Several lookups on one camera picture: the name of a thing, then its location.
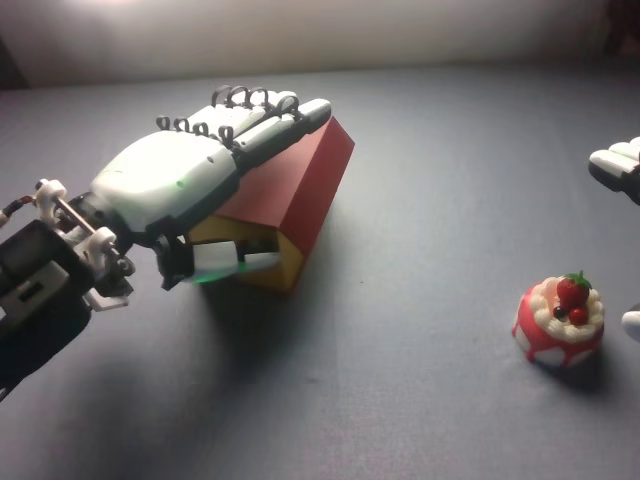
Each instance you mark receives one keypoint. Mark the toy strawberry cream cake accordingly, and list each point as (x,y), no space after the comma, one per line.
(555,330)

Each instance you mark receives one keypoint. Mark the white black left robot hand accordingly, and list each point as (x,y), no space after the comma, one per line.
(160,175)

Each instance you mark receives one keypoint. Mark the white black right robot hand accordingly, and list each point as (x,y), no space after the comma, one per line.
(622,165)

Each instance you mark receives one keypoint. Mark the red and yellow gift box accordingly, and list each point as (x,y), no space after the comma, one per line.
(300,190)

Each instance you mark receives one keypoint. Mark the grey table cloth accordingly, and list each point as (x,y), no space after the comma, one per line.
(400,400)

